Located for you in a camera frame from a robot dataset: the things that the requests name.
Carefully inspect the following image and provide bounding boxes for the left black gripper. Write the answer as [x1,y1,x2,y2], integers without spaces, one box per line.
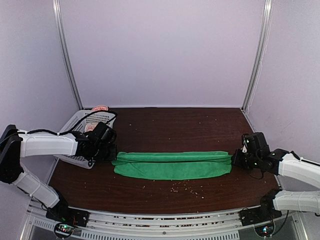
[92,143,117,161]

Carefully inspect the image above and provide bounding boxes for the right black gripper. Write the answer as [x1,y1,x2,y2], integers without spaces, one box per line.
[231,148,261,170]

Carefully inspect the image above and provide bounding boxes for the orange bunny pattern towel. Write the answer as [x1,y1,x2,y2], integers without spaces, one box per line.
[84,123,97,133]

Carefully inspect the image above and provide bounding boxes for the green microfiber towel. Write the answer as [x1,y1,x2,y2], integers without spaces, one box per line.
[111,151,232,181]

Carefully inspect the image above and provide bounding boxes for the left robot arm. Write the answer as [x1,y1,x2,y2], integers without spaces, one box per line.
[0,122,117,222]

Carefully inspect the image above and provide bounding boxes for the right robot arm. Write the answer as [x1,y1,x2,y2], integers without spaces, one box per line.
[231,148,320,221]

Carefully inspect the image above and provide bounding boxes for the white perforated plastic basket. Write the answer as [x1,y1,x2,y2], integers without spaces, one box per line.
[56,110,118,169]

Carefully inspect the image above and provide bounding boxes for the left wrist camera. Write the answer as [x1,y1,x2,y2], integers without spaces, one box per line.
[92,122,117,144]

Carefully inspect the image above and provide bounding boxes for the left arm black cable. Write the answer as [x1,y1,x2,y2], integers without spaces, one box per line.
[14,111,118,137]

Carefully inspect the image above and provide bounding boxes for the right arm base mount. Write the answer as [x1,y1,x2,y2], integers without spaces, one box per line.
[238,189,282,238]

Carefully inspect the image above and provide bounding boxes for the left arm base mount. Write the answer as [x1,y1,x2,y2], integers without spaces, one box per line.
[41,193,90,240]

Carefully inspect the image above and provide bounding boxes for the left aluminium frame post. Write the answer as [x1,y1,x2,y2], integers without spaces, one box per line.
[52,0,84,110]

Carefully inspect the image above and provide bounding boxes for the aluminium frame post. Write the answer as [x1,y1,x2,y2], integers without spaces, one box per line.
[52,0,84,110]
[241,0,273,113]

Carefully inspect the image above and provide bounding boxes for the right aluminium frame post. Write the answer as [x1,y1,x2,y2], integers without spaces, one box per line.
[241,0,273,113]

